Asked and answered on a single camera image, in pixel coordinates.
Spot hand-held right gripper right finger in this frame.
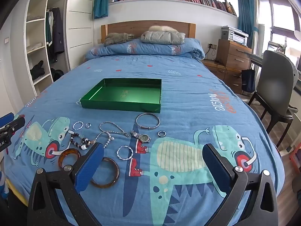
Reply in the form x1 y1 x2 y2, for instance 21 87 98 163
202 143 279 226

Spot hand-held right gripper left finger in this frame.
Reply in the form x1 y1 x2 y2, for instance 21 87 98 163
27 142 105 226

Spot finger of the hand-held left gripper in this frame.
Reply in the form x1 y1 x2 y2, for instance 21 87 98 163
0 113 15 123
0 117 25 136

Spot black and white beaded bracelet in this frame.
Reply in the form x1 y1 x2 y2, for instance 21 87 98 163
70 132 93 150

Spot wide amber bangle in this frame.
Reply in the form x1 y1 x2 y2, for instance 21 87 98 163
58 148 81 170

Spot slim brown amber bangle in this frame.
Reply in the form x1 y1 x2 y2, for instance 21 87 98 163
90 157 120 189

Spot large twisted silver bracelet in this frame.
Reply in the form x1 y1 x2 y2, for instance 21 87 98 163
117 145 134 161

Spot pearl bead necklace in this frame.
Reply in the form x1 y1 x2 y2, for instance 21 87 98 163
95 132 115 149

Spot silver chain necklace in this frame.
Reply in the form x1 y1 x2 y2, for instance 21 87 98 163
99 121 130 137

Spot silver wristwatch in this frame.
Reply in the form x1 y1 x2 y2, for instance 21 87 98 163
130 130 151 143

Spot green shallow tray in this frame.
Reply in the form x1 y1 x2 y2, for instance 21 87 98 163
80 78 163 113

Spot black folded clothes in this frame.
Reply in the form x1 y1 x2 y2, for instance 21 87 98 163
30 60 45 80

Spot black bag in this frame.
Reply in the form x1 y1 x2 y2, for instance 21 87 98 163
50 68 64 82

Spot thin silver bangle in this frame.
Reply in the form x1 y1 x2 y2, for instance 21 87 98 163
136 113 161 130

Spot folded white clothes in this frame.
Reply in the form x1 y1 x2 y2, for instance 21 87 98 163
27 43 44 52

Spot blue dinosaur print bed sheet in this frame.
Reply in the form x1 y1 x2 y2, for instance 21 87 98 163
8 59 283 226

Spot navy tote bag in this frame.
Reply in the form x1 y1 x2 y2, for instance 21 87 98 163
241 69 256 93

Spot dark hanging jacket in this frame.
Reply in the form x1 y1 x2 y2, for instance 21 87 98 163
50 8 65 64

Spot green and white hanging garment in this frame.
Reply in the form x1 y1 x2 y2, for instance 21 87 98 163
45 11 53 46

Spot low wooden bedside table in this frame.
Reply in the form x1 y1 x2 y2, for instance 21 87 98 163
202 60 242 92

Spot grey chair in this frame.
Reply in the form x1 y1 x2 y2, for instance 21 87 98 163
248 50 299 146

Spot glass desk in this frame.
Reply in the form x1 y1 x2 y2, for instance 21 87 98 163
250 52 266 64

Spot white wardrobe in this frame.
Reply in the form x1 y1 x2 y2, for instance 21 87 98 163
24 0 97 96

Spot folded blue duvet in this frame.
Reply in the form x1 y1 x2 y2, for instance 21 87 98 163
85 37 205 60

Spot olive fleece jacket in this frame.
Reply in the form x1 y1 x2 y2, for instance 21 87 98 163
103 32 135 46

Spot white printer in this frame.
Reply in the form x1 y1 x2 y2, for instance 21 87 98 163
221 25 249 46

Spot grey puffer jacket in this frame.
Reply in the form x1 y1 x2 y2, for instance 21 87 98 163
141 31 186 45

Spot wooden headboard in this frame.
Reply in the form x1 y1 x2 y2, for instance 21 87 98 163
101 20 196 44

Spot cream fluffy fur item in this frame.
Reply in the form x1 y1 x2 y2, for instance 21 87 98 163
148 25 178 32

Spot teal curtain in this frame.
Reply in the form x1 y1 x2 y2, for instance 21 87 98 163
93 0 111 20
237 0 259 45

